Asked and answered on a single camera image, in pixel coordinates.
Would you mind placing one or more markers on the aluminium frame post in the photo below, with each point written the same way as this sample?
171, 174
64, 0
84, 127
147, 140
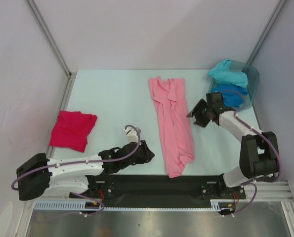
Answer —
41, 23
279, 8

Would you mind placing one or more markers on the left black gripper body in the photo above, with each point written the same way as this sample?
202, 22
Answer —
141, 158

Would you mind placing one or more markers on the left aluminium frame post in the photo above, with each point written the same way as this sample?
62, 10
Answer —
41, 23

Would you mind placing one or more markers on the dark blue t shirt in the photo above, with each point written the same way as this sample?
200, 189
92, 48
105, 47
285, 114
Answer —
232, 94

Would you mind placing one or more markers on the pink t shirt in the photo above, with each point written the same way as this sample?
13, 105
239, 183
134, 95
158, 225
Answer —
176, 136

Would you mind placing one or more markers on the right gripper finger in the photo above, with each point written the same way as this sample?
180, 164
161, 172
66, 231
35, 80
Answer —
201, 121
199, 110

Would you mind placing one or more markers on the red folded t shirt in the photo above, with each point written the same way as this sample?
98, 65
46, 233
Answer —
72, 130

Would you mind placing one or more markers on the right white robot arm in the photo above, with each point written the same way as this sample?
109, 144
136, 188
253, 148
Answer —
259, 159

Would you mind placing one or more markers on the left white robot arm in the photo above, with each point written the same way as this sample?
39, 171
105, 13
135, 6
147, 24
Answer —
41, 175

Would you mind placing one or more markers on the right aluminium frame post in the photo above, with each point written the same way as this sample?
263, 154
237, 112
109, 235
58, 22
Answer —
279, 8

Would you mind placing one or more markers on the light blue t shirt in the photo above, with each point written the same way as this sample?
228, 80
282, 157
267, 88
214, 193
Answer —
221, 74

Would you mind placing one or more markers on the teal plastic bin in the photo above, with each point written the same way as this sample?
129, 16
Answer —
253, 80

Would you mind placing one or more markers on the light blue slotted cable duct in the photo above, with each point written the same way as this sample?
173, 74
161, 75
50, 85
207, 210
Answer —
87, 205

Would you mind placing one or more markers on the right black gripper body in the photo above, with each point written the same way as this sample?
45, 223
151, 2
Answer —
202, 112

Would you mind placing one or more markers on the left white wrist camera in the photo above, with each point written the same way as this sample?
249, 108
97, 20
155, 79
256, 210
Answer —
132, 133

